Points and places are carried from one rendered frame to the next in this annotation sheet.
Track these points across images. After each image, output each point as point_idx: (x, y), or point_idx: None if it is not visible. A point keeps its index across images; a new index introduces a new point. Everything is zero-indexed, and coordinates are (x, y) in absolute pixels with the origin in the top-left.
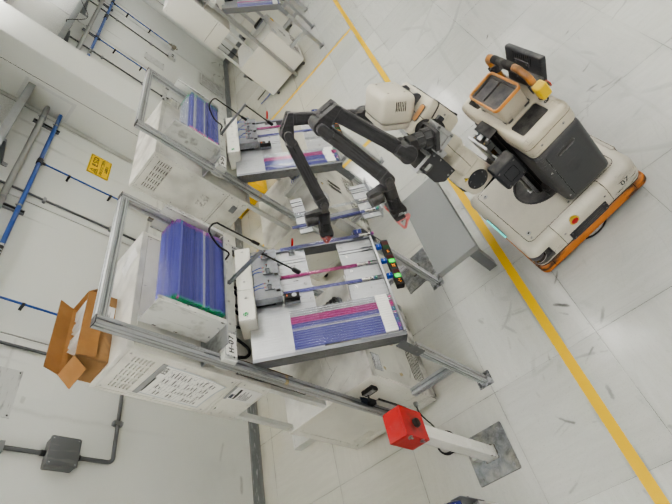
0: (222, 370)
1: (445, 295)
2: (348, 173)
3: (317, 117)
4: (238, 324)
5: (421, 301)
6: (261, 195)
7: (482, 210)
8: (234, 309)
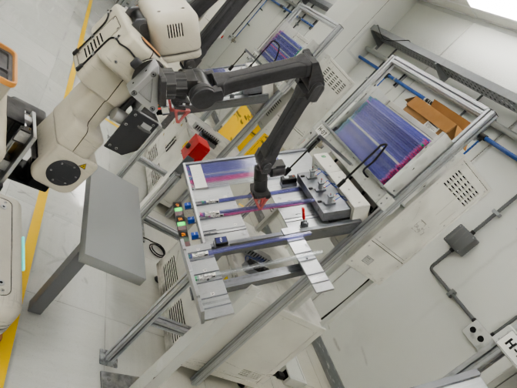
0: (329, 153)
1: (106, 335)
2: None
3: None
4: None
5: (137, 358)
6: None
7: (19, 276)
8: (333, 152)
